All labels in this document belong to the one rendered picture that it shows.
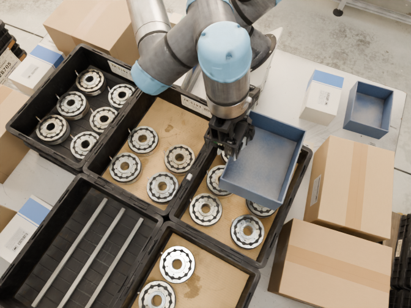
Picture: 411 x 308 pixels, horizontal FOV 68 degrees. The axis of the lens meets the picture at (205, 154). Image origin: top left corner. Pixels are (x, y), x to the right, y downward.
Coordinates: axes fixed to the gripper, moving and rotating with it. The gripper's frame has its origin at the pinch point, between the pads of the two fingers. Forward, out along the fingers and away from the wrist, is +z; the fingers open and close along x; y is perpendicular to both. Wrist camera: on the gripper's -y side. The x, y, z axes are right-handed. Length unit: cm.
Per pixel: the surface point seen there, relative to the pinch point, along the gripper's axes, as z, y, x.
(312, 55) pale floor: 114, -145, 0
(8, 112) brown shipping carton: 15, 10, -81
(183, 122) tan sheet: 25.7, -13.9, -26.4
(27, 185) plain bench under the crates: 32, 28, -72
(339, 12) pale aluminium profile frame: 113, -194, 7
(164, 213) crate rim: 17.3, 19.4, -14.0
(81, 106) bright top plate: 18, -3, -60
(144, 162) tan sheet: 25.0, 5.4, -31.4
